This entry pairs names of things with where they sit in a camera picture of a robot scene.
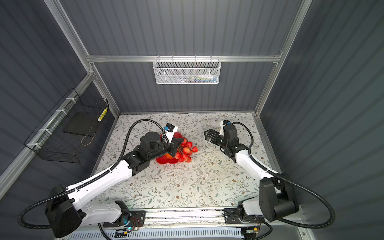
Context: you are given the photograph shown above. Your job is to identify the white wire mesh basket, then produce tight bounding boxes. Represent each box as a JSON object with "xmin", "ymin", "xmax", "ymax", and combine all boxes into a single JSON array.
[{"xmin": 153, "ymin": 59, "xmax": 222, "ymax": 85}]

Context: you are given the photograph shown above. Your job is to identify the floral table mat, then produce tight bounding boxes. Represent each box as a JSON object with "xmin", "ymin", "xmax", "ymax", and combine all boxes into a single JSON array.
[{"xmin": 91, "ymin": 113, "xmax": 269, "ymax": 209}]

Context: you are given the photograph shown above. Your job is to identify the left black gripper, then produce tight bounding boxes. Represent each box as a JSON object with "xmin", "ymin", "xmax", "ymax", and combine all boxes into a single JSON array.
[{"xmin": 148, "ymin": 136, "xmax": 184, "ymax": 164}]

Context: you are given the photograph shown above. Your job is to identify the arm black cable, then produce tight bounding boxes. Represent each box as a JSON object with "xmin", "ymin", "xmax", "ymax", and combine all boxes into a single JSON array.
[
  {"xmin": 230, "ymin": 121, "xmax": 336, "ymax": 229},
  {"xmin": 17, "ymin": 118, "xmax": 166, "ymax": 230}
]

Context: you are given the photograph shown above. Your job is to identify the orange fake bell pepper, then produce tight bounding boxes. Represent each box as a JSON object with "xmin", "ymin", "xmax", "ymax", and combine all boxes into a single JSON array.
[{"xmin": 164, "ymin": 154, "xmax": 174, "ymax": 159}]

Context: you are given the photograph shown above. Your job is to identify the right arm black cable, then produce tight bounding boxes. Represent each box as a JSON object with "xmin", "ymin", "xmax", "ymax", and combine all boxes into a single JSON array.
[{"xmin": 230, "ymin": 121, "xmax": 336, "ymax": 229}]

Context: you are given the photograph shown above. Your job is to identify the yellow marker in basket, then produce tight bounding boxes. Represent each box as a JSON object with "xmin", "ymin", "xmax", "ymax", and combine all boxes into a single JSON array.
[{"xmin": 97, "ymin": 107, "xmax": 109, "ymax": 122}]

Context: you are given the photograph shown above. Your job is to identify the red fake grape bunch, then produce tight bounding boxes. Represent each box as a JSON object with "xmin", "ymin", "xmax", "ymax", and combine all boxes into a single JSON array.
[{"xmin": 174, "ymin": 137, "xmax": 199, "ymax": 163}]

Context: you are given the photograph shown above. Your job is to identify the red flower-shaped fruit bowl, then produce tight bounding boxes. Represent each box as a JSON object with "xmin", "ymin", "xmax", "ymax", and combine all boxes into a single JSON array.
[{"xmin": 156, "ymin": 140, "xmax": 187, "ymax": 165}]

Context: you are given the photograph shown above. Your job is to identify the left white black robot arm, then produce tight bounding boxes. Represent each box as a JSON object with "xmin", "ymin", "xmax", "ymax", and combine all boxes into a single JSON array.
[{"xmin": 45, "ymin": 132, "xmax": 184, "ymax": 238}]

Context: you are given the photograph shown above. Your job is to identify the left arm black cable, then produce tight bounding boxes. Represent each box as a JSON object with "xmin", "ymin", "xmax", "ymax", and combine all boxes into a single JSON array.
[{"xmin": 17, "ymin": 118, "xmax": 166, "ymax": 230}]

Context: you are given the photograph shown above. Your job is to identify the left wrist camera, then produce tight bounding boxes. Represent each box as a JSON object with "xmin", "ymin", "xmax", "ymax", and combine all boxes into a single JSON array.
[{"xmin": 164, "ymin": 123, "xmax": 178, "ymax": 144}]

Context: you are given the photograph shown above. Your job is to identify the items in white basket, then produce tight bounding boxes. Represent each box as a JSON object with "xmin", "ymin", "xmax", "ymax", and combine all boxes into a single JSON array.
[{"xmin": 180, "ymin": 74, "xmax": 219, "ymax": 83}]

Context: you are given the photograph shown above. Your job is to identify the black wire side basket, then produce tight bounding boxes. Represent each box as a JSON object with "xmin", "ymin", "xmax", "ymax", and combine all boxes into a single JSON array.
[{"xmin": 24, "ymin": 89, "xmax": 109, "ymax": 164}]

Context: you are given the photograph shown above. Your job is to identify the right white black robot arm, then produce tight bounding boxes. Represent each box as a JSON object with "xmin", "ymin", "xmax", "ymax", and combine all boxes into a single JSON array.
[{"xmin": 204, "ymin": 121, "xmax": 299, "ymax": 222}]

